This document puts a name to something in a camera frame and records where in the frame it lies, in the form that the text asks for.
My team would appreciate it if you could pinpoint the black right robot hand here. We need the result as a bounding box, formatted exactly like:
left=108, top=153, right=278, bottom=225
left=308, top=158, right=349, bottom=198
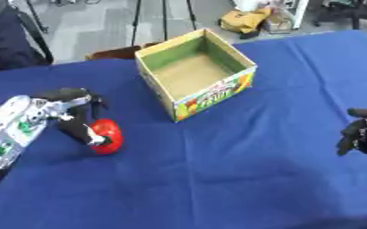
left=335, top=107, right=367, bottom=180

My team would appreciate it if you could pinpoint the black office chair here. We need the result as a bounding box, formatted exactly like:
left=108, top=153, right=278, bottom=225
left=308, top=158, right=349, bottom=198
left=312, top=0, right=367, bottom=30

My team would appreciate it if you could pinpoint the black stand pole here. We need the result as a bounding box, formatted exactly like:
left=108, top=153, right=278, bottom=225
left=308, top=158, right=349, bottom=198
left=23, top=0, right=51, bottom=34

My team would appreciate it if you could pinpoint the black tripod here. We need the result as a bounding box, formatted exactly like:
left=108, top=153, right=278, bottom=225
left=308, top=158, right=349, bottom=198
left=130, top=0, right=200, bottom=47

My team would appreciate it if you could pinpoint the tan cardboard box green inside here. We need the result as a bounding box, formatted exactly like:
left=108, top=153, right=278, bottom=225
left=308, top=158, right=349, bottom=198
left=133, top=28, right=259, bottom=123

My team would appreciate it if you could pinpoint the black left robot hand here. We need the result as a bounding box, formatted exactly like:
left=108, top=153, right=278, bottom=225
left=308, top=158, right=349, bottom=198
left=30, top=87, right=115, bottom=147

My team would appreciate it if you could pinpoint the yellow bag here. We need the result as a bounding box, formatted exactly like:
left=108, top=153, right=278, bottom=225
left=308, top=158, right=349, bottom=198
left=218, top=6, right=273, bottom=40

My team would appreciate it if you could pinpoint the red toy tomato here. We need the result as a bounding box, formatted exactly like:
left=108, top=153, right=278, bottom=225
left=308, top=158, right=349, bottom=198
left=86, top=118, right=126, bottom=156

